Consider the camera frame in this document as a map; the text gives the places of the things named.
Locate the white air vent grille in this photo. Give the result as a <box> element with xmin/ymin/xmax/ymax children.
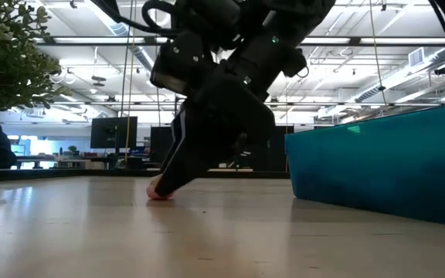
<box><xmin>407</xmin><ymin>46</ymin><xmax>426</xmax><ymax>68</ymax></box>

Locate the black monitor back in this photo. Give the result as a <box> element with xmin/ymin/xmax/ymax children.
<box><xmin>263</xmin><ymin>125</ymin><xmax>295</xmax><ymax>173</ymax></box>
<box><xmin>149</xmin><ymin>125</ymin><xmax>175</xmax><ymax>163</ymax></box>

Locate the yellow hanging cable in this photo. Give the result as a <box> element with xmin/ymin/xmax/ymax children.
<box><xmin>124</xmin><ymin>0</ymin><xmax>137</xmax><ymax>165</ymax></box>

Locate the thin black hanging cable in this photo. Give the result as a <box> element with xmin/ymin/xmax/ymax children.
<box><xmin>368</xmin><ymin>0</ymin><xmax>386</xmax><ymax>92</ymax></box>
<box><xmin>120</xmin><ymin>0</ymin><xmax>134</xmax><ymax>119</ymax></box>

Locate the background desk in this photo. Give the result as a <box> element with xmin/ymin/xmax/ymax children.
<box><xmin>15</xmin><ymin>155</ymin><xmax>92</xmax><ymax>170</ymax></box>

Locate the black monitor on stand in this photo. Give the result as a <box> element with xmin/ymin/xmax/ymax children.
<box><xmin>90</xmin><ymin>116</ymin><xmax>138</xmax><ymax>150</ymax></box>

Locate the green leafy potted plant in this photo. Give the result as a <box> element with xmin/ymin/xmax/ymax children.
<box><xmin>0</xmin><ymin>0</ymin><xmax>73</xmax><ymax>136</ymax></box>

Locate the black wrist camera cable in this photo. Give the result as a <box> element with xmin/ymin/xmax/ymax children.
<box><xmin>90</xmin><ymin>0</ymin><xmax>181</xmax><ymax>36</ymax></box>

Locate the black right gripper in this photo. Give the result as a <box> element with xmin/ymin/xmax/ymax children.
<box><xmin>155</xmin><ymin>72</ymin><xmax>277</xmax><ymax>198</ymax></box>

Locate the black ceiling camera with cable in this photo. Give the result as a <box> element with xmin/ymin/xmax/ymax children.
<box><xmin>282</xmin><ymin>46</ymin><xmax>310</xmax><ymax>79</ymax></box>

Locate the long ceiling light bar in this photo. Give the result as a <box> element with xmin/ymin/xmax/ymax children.
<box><xmin>35</xmin><ymin>35</ymin><xmax>445</xmax><ymax>47</ymax></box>

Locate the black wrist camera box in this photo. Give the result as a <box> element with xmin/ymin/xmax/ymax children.
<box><xmin>149</xmin><ymin>29</ymin><xmax>210</xmax><ymax>97</ymax></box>

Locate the teal plastic tub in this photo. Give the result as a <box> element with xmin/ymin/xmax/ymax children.
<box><xmin>284</xmin><ymin>102</ymin><xmax>445</xmax><ymax>229</ymax></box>

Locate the large pink toy produce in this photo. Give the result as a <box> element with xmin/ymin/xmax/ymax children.
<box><xmin>146</xmin><ymin>174</ymin><xmax>174</xmax><ymax>201</ymax></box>

